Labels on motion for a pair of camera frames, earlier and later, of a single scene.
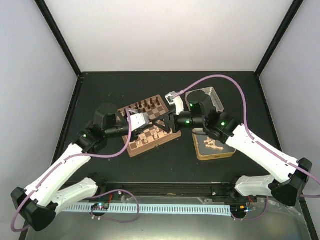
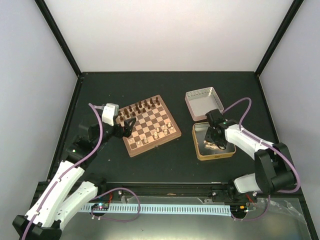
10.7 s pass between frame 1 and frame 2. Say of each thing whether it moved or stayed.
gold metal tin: stayed
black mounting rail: stayed
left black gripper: moved
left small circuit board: stayed
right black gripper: moved
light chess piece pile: stayed
